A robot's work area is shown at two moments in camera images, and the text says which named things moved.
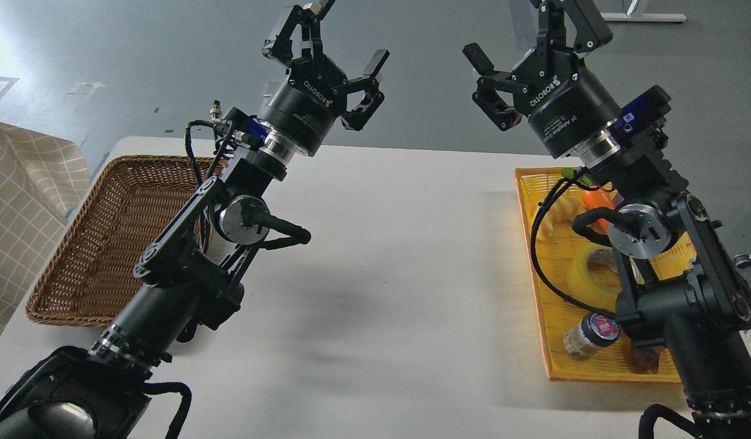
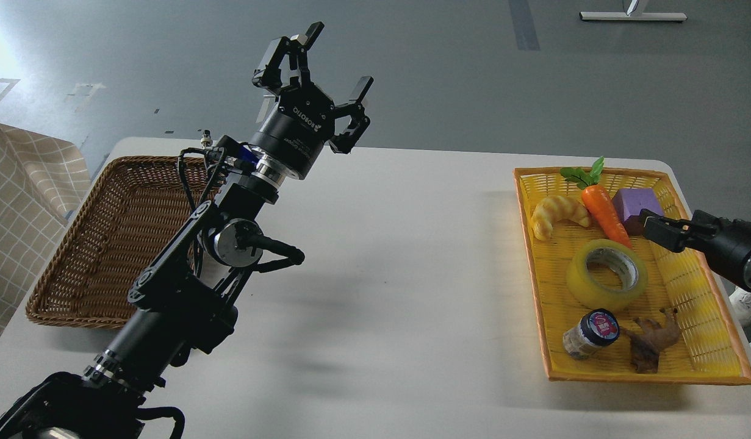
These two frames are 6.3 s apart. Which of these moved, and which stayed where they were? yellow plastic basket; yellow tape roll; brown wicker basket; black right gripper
Moved: black right gripper
Stayed: yellow tape roll; brown wicker basket; yellow plastic basket
